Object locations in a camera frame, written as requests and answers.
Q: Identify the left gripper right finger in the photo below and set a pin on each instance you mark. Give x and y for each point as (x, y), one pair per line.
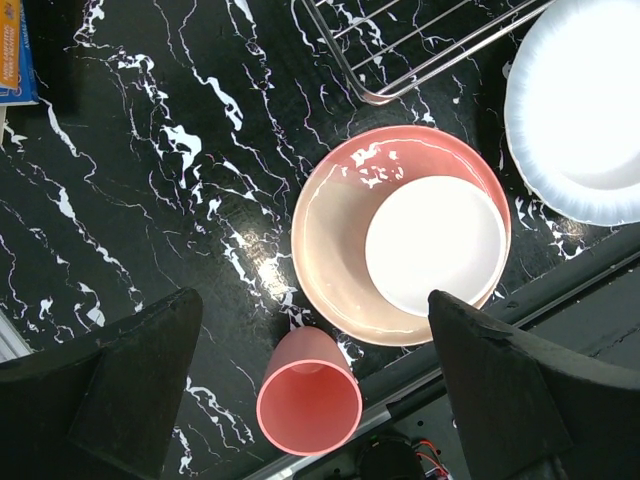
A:
(526, 408)

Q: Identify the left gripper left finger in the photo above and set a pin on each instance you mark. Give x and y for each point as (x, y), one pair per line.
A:
(101, 406)

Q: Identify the white orange bowl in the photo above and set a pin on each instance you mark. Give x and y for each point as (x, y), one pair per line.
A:
(435, 233)

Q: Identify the white scalloped plate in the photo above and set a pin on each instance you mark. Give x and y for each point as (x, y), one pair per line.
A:
(571, 110)

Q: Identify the pink plastic cup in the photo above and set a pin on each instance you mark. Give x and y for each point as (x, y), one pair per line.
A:
(309, 402)

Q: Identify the pink beige plate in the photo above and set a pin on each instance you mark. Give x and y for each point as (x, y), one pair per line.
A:
(336, 205)

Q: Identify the orange book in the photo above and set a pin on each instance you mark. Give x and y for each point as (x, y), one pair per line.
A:
(18, 82)

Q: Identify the wire dish rack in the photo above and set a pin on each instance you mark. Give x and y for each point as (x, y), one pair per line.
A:
(384, 49)

